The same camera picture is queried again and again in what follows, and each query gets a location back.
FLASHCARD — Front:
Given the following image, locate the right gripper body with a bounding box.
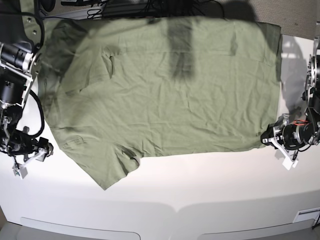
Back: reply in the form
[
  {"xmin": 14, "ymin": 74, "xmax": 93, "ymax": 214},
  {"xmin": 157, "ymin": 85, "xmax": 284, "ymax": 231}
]
[{"xmin": 23, "ymin": 137, "xmax": 54, "ymax": 163}]

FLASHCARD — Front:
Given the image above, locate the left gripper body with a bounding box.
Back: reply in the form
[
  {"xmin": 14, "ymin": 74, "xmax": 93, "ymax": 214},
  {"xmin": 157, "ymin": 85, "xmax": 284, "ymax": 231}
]
[{"xmin": 260, "ymin": 113, "xmax": 290, "ymax": 150}]

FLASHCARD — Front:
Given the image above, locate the green T-shirt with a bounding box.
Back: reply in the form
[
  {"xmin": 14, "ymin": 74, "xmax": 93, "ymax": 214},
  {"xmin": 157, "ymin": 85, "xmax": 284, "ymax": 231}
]
[{"xmin": 38, "ymin": 16, "xmax": 282, "ymax": 190}]

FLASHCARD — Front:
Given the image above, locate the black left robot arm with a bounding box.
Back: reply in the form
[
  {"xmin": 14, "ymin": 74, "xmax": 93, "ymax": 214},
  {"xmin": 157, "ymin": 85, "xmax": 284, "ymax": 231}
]
[{"xmin": 260, "ymin": 36, "xmax": 320, "ymax": 152}]

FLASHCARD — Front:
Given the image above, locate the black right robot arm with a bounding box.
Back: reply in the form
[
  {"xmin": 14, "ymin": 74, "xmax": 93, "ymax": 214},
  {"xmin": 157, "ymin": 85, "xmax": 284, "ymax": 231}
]
[{"xmin": 0, "ymin": 11, "xmax": 53, "ymax": 164}]

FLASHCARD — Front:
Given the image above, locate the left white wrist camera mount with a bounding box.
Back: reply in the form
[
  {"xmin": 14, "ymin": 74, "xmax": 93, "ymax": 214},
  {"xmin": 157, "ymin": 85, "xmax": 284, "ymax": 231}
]
[{"xmin": 262, "ymin": 137, "xmax": 299, "ymax": 170}]

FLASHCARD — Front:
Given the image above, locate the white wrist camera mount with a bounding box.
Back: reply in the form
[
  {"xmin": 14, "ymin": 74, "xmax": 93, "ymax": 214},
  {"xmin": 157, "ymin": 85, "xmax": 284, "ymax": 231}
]
[
  {"xmin": 262, "ymin": 137, "xmax": 299, "ymax": 170},
  {"xmin": 11, "ymin": 148, "xmax": 49, "ymax": 180}
]

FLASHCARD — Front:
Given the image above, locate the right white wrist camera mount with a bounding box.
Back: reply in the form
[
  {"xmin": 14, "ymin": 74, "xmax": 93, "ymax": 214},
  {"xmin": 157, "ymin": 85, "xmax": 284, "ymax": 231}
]
[{"xmin": 11, "ymin": 148, "xmax": 49, "ymax": 180}]

